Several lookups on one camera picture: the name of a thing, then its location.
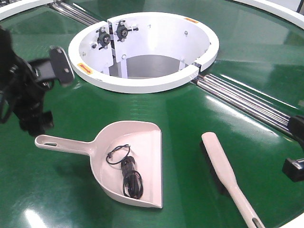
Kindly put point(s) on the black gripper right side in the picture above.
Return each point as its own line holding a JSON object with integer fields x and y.
{"x": 294, "y": 169}

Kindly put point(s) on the orange sticker rear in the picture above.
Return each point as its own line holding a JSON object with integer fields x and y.
{"x": 191, "y": 20}

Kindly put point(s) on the beige plastic dustpan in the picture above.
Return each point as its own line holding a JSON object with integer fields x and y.
{"x": 141, "y": 140}

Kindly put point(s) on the left black bearing mount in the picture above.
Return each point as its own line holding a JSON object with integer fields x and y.
{"x": 103, "y": 39}

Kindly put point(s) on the steel rollers upper left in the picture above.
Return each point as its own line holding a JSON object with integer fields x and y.
{"x": 74, "y": 12}

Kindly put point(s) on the yellow arrow sticker front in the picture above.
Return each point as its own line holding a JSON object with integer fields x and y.
{"x": 85, "y": 68}

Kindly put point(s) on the beige hand broom black bristles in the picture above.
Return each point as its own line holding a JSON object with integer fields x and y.
{"x": 225, "y": 179}

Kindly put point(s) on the white central ring housing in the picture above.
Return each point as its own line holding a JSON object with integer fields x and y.
{"x": 166, "y": 52}

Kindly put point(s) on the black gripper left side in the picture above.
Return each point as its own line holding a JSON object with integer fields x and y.
{"x": 22, "y": 95}

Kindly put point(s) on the white rim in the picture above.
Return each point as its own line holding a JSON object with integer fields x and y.
{"x": 278, "y": 10}
{"x": 21, "y": 6}

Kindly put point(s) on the white outer rim right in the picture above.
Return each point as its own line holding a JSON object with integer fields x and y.
{"x": 278, "y": 10}

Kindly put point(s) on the white outer rim left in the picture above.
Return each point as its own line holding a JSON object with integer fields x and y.
{"x": 21, "y": 6}

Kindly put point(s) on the black bearing mount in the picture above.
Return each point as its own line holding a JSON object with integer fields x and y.
{"x": 122, "y": 31}
{"x": 103, "y": 39}

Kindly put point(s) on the right black bearing mount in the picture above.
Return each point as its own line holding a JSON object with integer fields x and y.
{"x": 122, "y": 31}

